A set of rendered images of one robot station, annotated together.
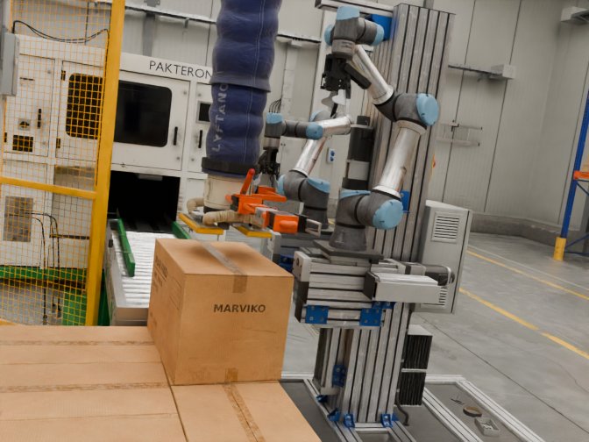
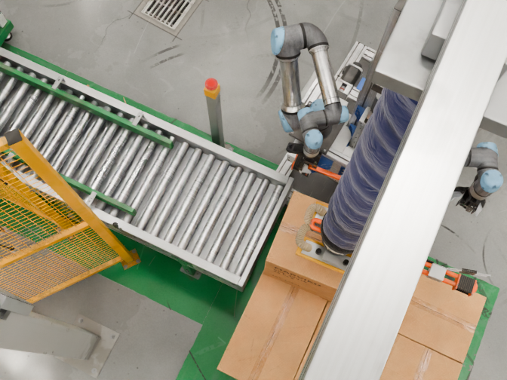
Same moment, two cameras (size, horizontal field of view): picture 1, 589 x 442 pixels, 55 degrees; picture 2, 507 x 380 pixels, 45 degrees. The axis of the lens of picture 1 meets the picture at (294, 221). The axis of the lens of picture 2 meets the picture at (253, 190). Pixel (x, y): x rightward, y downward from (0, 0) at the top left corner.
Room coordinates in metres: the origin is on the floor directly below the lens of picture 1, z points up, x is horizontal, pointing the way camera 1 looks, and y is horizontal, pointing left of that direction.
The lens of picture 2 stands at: (2.05, 1.05, 3.97)
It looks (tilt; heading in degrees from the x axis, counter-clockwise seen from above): 72 degrees down; 314
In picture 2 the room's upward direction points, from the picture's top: 2 degrees clockwise
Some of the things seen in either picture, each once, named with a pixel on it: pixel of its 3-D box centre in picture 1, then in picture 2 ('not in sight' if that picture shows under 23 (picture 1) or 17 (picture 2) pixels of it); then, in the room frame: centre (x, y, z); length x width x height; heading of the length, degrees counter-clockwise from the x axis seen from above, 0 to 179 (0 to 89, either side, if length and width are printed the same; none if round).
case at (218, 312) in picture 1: (213, 303); (330, 254); (2.22, 0.28, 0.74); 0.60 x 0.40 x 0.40; 24
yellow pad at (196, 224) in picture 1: (200, 219); (331, 257); (2.18, 0.36, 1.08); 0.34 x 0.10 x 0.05; 24
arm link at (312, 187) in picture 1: (315, 191); (320, 113); (2.72, -0.08, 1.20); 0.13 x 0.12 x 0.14; 59
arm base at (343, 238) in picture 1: (349, 234); not in sight; (2.24, -0.22, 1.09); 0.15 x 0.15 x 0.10
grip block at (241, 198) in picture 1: (246, 204); not in sight; (1.99, 0.17, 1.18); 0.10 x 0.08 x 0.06; 114
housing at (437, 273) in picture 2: (266, 216); (436, 272); (1.79, 0.09, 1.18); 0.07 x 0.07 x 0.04; 24
